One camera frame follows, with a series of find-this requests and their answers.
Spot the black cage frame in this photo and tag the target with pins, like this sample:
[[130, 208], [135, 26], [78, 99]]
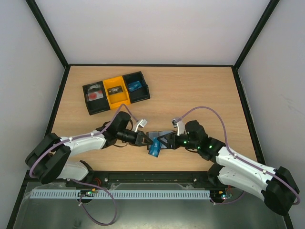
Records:
[[252, 39]]

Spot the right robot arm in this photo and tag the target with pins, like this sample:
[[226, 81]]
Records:
[[275, 187]]

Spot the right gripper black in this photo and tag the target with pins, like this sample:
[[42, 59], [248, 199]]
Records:
[[173, 140]]

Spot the red white card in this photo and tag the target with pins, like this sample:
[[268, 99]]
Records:
[[95, 92]]

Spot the dark picture card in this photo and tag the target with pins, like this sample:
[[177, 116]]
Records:
[[115, 90]]

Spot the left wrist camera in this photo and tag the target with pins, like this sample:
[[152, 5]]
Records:
[[140, 124]]

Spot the light blue cable duct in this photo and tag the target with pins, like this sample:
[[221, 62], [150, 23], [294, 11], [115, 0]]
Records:
[[121, 194]]

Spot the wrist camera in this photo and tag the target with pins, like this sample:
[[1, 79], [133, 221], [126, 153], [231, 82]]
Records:
[[179, 125], [140, 124]]

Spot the blue card in bin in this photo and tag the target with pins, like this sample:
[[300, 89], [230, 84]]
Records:
[[134, 86]]

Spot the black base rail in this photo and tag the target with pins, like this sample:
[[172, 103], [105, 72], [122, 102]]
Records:
[[204, 179]]

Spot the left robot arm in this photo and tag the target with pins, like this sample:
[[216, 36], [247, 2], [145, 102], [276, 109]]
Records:
[[50, 158]]

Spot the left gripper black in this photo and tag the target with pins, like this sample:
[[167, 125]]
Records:
[[138, 139]]

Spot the black card holder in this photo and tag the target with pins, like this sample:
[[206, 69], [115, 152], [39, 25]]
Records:
[[156, 134]]

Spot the black bin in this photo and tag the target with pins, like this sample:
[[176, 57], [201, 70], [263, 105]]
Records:
[[97, 106], [138, 95]]

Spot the yellow bin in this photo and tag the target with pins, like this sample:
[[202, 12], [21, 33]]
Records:
[[116, 100]]

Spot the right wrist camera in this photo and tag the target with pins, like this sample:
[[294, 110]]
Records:
[[179, 125]]

